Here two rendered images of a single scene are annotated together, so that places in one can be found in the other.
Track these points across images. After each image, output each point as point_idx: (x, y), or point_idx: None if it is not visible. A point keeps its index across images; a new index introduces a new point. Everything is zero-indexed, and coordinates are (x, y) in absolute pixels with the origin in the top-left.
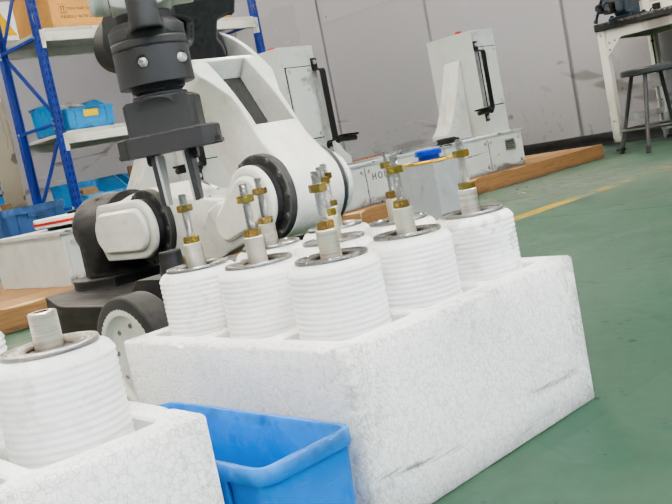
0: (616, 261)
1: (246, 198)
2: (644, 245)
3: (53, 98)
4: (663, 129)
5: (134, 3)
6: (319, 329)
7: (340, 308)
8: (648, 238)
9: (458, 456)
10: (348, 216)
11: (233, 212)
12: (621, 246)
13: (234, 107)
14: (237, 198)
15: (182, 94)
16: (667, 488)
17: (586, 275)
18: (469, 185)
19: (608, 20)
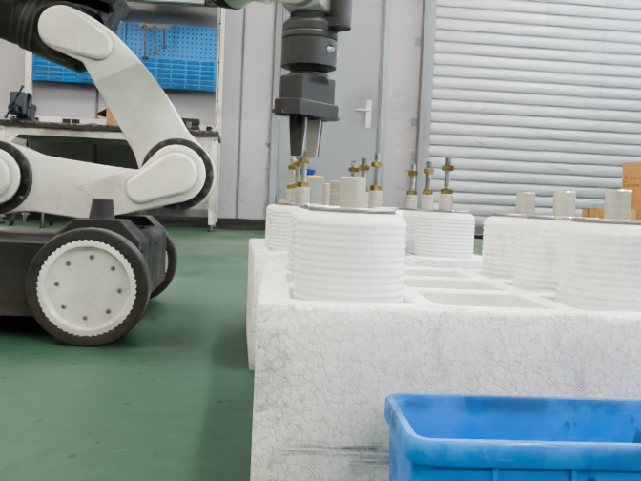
0: (237, 281)
1: (382, 164)
2: (231, 275)
3: None
4: (24, 214)
5: (348, 10)
6: (460, 252)
7: (470, 240)
8: (221, 272)
9: None
10: None
11: (156, 179)
12: (213, 274)
13: (161, 96)
14: (376, 162)
15: (333, 81)
16: None
17: (237, 285)
18: (416, 193)
19: (10, 118)
